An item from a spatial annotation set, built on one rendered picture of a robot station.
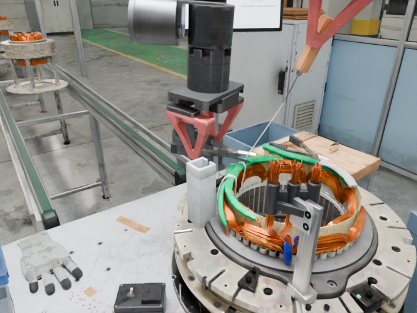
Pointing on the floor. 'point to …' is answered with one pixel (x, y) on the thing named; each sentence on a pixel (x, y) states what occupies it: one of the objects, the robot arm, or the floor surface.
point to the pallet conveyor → (177, 177)
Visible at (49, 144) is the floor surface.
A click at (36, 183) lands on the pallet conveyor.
